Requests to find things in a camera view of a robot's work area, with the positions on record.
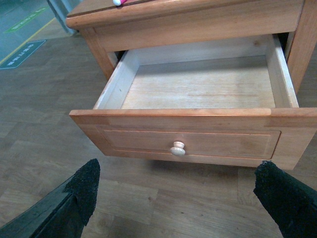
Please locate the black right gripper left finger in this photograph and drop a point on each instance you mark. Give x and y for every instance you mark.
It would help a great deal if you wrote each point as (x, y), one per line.
(64, 212)

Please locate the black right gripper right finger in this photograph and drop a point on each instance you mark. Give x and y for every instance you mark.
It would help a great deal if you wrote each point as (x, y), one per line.
(291, 203)

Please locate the wooden drawer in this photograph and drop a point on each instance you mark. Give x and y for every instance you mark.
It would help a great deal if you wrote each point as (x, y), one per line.
(231, 102)

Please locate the round wooden drawer knob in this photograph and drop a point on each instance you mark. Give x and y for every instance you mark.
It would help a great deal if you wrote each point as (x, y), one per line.
(178, 148)

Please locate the pink marker with white cap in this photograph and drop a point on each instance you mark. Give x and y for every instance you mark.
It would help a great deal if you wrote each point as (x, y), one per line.
(118, 2)

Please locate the wooden nightstand cabinet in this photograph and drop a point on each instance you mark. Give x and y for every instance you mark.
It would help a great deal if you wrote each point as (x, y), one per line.
(108, 29)

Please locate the grey pleated curtain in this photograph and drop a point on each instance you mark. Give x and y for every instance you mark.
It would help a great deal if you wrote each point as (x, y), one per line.
(61, 8)

